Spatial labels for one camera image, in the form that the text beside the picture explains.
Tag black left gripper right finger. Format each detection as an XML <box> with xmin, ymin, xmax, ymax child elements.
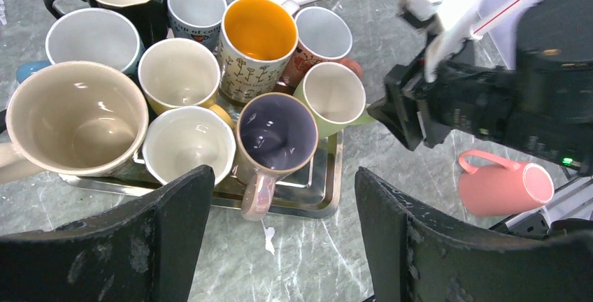
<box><xmin>355</xmin><ymin>167</ymin><xmax>592</xmax><ymax>301</ymax></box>

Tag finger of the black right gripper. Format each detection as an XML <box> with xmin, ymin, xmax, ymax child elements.
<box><xmin>366</xmin><ymin>64</ymin><xmax>424</xmax><ymax>151</ymax></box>

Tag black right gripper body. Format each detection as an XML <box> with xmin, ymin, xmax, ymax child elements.
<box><xmin>405</xmin><ymin>0</ymin><xmax>592</xmax><ymax>175</ymax></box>

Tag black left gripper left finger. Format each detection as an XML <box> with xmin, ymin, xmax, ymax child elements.
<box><xmin>1</xmin><ymin>165</ymin><xmax>215</xmax><ymax>301</ymax></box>

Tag light green mug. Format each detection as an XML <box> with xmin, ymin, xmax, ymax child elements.
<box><xmin>293</xmin><ymin>62</ymin><xmax>374</xmax><ymax>139</ymax></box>

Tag pink mug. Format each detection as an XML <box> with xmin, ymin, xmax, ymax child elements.
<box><xmin>458</xmin><ymin>150</ymin><xmax>555</xmax><ymax>217</ymax></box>

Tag terracotta brown mug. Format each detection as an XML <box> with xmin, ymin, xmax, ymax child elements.
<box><xmin>274</xmin><ymin>6</ymin><xmax>363</xmax><ymax>94</ymax></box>

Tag lime green faceted mug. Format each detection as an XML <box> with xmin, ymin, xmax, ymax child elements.
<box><xmin>141</xmin><ymin>105</ymin><xmax>236</xmax><ymax>185</ymax></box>

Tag pink lidded cup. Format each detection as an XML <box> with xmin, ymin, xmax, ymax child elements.
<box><xmin>233</xmin><ymin>92</ymin><xmax>319</xmax><ymax>221</ymax></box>

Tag beige teal patterned mug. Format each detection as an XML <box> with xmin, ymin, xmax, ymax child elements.
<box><xmin>1</xmin><ymin>61</ymin><xmax>149</xmax><ymax>184</ymax></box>

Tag clear glass mug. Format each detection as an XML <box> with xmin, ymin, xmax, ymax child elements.
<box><xmin>216</xmin><ymin>0</ymin><xmax>299</xmax><ymax>103</ymax></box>

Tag yellow mug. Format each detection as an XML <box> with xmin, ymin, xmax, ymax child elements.
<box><xmin>138</xmin><ymin>38</ymin><xmax>234</xmax><ymax>128</ymax></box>

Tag blue floral mug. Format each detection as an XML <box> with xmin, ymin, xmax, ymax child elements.
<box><xmin>16</xmin><ymin>8</ymin><xmax>145</xmax><ymax>83</ymax></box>

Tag grey blue mug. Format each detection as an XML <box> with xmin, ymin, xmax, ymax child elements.
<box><xmin>167</xmin><ymin>0</ymin><xmax>227</xmax><ymax>51</ymax></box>

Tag steel serving tray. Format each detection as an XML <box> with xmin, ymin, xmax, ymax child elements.
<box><xmin>62</xmin><ymin>112</ymin><xmax>341</xmax><ymax>218</ymax></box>

